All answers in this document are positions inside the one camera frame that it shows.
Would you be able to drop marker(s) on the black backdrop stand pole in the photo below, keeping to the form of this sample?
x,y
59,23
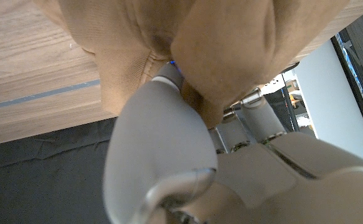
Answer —
x,y
290,109

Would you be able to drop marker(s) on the brown jacket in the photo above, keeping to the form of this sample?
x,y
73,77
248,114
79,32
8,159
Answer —
x,y
218,46

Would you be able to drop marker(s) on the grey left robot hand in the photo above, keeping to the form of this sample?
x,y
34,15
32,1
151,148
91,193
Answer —
x,y
168,140

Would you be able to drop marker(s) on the grey tape outline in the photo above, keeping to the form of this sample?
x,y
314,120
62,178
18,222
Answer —
x,y
38,96

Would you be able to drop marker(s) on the black backdrop cloth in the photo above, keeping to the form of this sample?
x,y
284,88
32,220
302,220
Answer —
x,y
44,180

